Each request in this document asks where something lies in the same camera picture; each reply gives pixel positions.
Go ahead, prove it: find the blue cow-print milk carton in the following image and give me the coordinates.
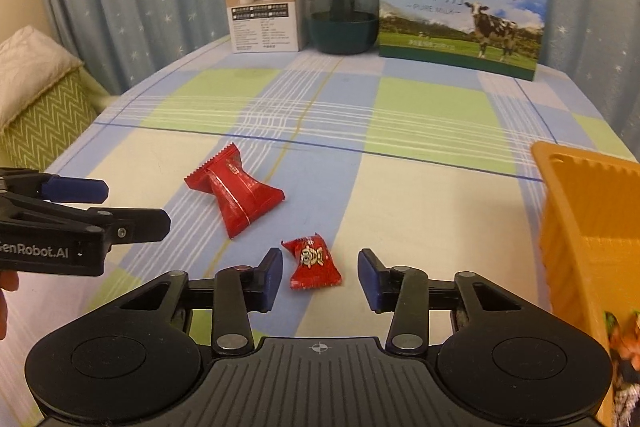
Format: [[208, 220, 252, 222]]
[[377, 0, 551, 82]]

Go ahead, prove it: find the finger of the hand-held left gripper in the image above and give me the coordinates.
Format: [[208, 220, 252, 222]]
[[0, 167, 110, 204], [0, 199, 172, 247]]

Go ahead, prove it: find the green zigzag cushion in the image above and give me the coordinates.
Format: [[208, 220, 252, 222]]
[[0, 69, 119, 172]]

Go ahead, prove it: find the person's left hand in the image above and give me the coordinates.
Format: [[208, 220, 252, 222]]
[[0, 270, 21, 341]]

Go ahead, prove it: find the white product box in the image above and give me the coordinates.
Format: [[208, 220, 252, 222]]
[[221, 0, 313, 54]]

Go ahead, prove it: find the small red face-print candy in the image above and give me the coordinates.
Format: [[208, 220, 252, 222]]
[[280, 232, 344, 291]]

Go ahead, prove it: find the dark green glass humidifier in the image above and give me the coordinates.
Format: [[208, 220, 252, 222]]
[[305, 0, 379, 55]]

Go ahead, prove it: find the cream pillow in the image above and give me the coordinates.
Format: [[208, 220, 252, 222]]
[[0, 26, 85, 132]]

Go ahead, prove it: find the large red candy packet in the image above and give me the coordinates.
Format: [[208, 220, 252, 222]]
[[184, 144, 286, 241]]

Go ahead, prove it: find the green snack packet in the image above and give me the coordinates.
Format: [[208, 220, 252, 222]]
[[603, 311, 640, 390]]

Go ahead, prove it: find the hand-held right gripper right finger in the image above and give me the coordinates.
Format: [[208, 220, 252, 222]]
[[357, 248, 522, 356]]

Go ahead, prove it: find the orange plastic tray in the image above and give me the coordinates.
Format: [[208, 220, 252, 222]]
[[531, 141, 640, 427]]

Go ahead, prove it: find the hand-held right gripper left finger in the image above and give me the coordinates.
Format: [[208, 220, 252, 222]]
[[119, 247, 284, 357]]

